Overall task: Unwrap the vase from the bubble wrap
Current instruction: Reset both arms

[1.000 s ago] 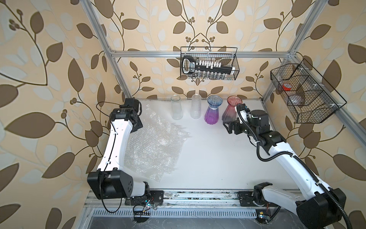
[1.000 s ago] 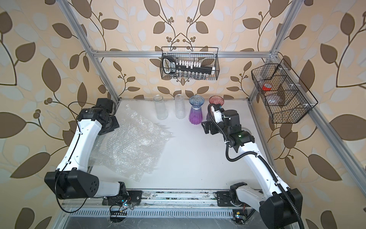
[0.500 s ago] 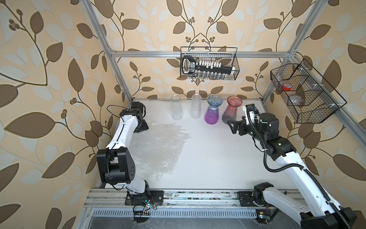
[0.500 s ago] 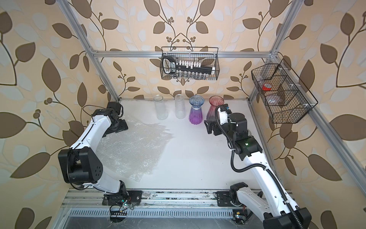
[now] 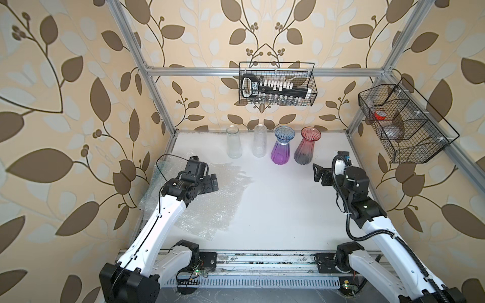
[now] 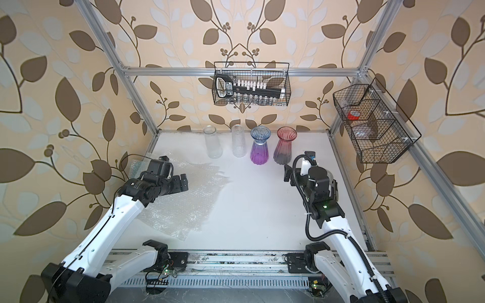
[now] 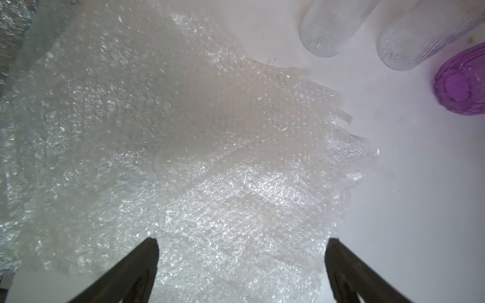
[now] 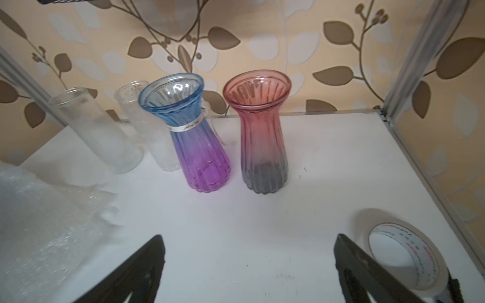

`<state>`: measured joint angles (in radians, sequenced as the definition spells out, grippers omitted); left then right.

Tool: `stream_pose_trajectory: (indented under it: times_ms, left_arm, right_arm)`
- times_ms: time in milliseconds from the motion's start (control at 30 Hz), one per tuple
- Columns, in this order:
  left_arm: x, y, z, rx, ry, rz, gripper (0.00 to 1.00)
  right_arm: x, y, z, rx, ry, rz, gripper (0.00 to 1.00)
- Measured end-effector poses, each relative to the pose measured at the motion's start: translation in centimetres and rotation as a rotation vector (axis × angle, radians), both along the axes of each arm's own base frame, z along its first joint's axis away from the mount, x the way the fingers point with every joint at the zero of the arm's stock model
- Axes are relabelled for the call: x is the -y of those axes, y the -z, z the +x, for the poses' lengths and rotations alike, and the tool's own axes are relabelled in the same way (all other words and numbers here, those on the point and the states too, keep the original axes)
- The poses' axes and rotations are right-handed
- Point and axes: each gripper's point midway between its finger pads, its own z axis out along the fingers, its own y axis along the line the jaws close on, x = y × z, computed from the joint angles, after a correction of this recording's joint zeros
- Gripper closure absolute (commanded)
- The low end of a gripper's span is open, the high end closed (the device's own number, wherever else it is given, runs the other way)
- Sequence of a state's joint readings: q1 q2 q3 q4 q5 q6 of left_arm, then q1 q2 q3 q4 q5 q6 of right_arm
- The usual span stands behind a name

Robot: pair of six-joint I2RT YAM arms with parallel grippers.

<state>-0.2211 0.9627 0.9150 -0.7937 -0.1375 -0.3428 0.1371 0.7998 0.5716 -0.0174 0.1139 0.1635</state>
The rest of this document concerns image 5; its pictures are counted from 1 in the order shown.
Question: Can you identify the black side wire basket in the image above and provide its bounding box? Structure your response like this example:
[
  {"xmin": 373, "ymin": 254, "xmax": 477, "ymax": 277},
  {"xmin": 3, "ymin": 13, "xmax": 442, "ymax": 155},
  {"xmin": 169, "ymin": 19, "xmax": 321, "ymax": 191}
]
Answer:
[{"xmin": 358, "ymin": 77, "xmax": 460, "ymax": 164}]

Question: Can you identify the bubble purple vase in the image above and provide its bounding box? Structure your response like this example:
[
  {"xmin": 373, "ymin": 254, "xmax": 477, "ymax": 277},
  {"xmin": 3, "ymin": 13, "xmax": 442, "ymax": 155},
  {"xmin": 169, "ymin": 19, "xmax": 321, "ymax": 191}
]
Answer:
[{"xmin": 271, "ymin": 126, "xmax": 295, "ymax": 165}]

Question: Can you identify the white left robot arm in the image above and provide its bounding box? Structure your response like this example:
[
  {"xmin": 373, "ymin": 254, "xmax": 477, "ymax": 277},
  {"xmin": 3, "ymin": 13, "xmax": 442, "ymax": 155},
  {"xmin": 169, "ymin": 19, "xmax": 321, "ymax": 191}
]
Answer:
[{"xmin": 99, "ymin": 156, "xmax": 219, "ymax": 302}]

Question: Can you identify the black socket set tool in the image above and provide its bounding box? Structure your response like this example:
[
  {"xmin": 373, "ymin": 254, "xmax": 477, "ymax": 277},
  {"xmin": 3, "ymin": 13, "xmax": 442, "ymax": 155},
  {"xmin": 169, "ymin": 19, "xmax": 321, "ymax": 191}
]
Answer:
[{"xmin": 239, "ymin": 74, "xmax": 315, "ymax": 99}]

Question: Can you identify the clear bubble wrap sheet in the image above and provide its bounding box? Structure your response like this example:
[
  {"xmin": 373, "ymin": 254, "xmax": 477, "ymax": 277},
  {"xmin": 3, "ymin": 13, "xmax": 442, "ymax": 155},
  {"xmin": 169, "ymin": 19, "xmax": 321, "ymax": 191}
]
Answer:
[
  {"xmin": 175, "ymin": 163, "xmax": 253, "ymax": 241},
  {"xmin": 139, "ymin": 152, "xmax": 194, "ymax": 217}
]

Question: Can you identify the black corrugated cable conduit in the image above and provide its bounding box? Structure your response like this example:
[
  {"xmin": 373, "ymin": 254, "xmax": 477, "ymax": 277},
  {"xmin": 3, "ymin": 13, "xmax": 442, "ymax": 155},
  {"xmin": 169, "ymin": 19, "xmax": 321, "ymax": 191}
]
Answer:
[{"xmin": 331, "ymin": 153, "xmax": 452, "ymax": 303}]

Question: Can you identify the bubble pink vase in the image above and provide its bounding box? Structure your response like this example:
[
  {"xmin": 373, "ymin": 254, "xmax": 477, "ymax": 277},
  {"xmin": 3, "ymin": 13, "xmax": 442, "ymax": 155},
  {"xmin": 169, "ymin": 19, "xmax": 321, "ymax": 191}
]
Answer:
[{"xmin": 294, "ymin": 126, "xmax": 322, "ymax": 165}]

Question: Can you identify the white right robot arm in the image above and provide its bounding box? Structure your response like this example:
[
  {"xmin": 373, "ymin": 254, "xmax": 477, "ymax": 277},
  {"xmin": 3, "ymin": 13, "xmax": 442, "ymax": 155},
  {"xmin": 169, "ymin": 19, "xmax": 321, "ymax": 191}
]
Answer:
[{"xmin": 312, "ymin": 151, "xmax": 466, "ymax": 302}]

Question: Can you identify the bubble clear vase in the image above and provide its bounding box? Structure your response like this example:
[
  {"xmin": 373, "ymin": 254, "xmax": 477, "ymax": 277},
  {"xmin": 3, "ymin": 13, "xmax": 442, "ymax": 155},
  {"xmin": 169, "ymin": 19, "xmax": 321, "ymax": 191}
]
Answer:
[{"xmin": 252, "ymin": 124, "xmax": 267, "ymax": 158}]

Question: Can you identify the black back wire basket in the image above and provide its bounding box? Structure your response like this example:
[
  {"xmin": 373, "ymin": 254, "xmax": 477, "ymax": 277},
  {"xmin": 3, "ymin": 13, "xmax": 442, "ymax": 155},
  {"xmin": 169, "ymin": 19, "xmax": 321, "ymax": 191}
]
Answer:
[{"xmin": 239, "ymin": 61, "xmax": 318, "ymax": 107}]

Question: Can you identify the aluminium front rail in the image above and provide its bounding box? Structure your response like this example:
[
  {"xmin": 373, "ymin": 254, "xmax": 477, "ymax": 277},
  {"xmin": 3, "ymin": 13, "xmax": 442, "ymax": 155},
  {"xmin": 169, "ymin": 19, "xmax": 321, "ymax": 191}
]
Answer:
[{"xmin": 111, "ymin": 249, "xmax": 418, "ymax": 277}]

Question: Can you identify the clear ribbed glass vase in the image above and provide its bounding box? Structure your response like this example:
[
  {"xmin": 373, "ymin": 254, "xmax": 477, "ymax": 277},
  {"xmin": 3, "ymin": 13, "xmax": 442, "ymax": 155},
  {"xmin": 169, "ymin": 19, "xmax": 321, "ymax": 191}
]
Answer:
[{"xmin": 226, "ymin": 125, "xmax": 243, "ymax": 159}]

